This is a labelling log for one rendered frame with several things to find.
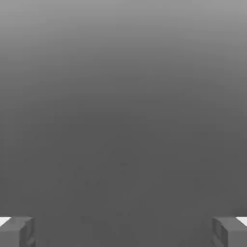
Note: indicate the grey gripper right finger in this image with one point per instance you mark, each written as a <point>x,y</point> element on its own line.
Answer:
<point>231,233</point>

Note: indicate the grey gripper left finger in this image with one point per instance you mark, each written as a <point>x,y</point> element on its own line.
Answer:
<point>15,233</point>

